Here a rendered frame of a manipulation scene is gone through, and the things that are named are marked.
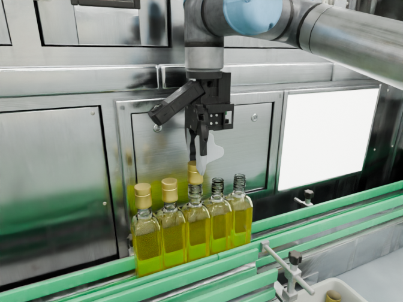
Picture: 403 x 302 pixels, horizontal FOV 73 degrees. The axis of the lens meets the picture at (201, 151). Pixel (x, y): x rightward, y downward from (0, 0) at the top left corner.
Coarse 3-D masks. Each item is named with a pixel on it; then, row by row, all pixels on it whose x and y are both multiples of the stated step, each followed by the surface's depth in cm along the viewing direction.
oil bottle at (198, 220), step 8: (184, 208) 63; (192, 208) 61; (200, 208) 61; (192, 216) 60; (200, 216) 61; (208, 216) 62; (192, 224) 61; (200, 224) 61; (208, 224) 62; (192, 232) 61; (200, 232) 62; (208, 232) 63; (192, 240) 62; (200, 240) 63; (208, 240) 64; (192, 248) 63; (200, 248) 64; (208, 248) 65; (192, 256) 63; (200, 256) 64
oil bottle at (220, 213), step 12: (204, 204) 66; (216, 204) 63; (228, 204) 64; (216, 216) 63; (228, 216) 65; (216, 228) 64; (228, 228) 66; (216, 240) 65; (228, 240) 67; (216, 252) 66
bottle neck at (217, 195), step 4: (212, 180) 63; (216, 180) 65; (220, 180) 64; (212, 184) 63; (216, 184) 62; (220, 184) 62; (212, 188) 63; (216, 188) 63; (220, 188) 63; (212, 192) 64; (216, 192) 63; (220, 192) 63; (212, 196) 64; (216, 196) 63; (220, 196) 63; (216, 200) 64; (220, 200) 64
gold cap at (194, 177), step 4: (188, 164) 58; (192, 164) 58; (188, 168) 59; (192, 168) 58; (196, 168) 58; (188, 172) 59; (192, 172) 58; (196, 172) 58; (188, 176) 59; (192, 176) 58; (196, 176) 58; (200, 176) 59; (188, 180) 59; (192, 180) 59; (196, 180) 59; (200, 180) 59; (192, 184) 59; (196, 184) 59
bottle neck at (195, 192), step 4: (188, 184) 61; (200, 184) 61; (188, 188) 61; (192, 188) 60; (196, 188) 60; (200, 188) 60; (188, 192) 61; (192, 192) 60; (196, 192) 60; (200, 192) 60; (188, 196) 61; (192, 196) 60; (196, 196) 60; (200, 196) 61; (192, 200) 61; (196, 200) 61; (200, 200) 61; (192, 204) 61; (196, 204) 61; (200, 204) 62
